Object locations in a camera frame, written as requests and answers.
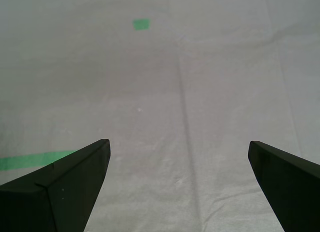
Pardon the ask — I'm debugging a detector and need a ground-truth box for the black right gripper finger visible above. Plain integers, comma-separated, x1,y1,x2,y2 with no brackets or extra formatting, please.
0,139,111,232
247,140,320,232

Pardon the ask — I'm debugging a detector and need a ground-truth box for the long green tape strip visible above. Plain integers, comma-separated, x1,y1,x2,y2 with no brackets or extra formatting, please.
0,149,78,171

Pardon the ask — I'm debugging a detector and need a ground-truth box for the grey plastic table cover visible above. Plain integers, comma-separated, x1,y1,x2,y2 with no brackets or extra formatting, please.
0,0,320,232

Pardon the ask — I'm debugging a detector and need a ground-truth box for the small green tape square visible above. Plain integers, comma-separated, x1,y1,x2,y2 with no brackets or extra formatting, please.
132,18,151,31

